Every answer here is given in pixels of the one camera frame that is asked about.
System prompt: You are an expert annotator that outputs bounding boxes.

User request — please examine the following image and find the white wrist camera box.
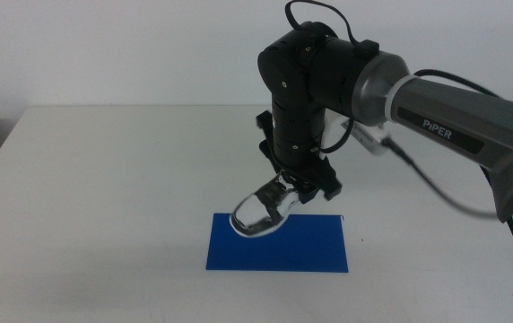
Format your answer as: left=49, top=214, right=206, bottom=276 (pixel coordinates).
left=326, top=115, right=393, bottom=157

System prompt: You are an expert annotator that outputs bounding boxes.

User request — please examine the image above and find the black camera cable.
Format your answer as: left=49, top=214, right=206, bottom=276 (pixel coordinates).
left=384, top=136, right=500, bottom=221

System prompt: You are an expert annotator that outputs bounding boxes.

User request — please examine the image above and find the blue rectangular mat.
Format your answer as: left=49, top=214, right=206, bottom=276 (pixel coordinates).
left=205, top=212, right=350, bottom=274

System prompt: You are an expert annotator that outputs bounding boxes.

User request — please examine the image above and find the black and white sneaker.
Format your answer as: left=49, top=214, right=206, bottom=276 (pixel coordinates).
left=229, top=172, right=303, bottom=239

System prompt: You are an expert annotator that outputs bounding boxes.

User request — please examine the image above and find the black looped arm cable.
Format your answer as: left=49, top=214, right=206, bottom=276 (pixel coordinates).
left=284, top=0, right=381, bottom=51

